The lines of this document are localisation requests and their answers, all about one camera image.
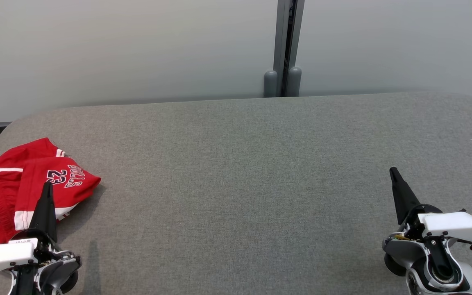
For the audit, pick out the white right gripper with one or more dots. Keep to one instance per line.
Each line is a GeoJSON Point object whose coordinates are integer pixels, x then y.
{"type": "Point", "coordinates": [457, 225]}

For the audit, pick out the red shorts with white band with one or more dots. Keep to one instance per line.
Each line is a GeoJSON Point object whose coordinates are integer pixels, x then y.
{"type": "Point", "coordinates": [76, 188]}

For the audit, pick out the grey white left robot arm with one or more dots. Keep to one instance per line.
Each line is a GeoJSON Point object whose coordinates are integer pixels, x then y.
{"type": "Point", "coordinates": [62, 270]}

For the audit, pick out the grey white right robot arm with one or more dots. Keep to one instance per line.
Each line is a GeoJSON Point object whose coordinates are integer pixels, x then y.
{"type": "Point", "coordinates": [416, 250]}

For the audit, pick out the grey cylinder post foot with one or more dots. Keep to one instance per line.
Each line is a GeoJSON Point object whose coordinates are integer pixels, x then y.
{"type": "Point", "coordinates": [271, 84]}
{"type": "Point", "coordinates": [294, 82]}

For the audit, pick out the grey partition post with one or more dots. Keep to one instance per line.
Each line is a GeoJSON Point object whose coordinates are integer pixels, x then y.
{"type": "Point", "coordinates": [287, 41]}

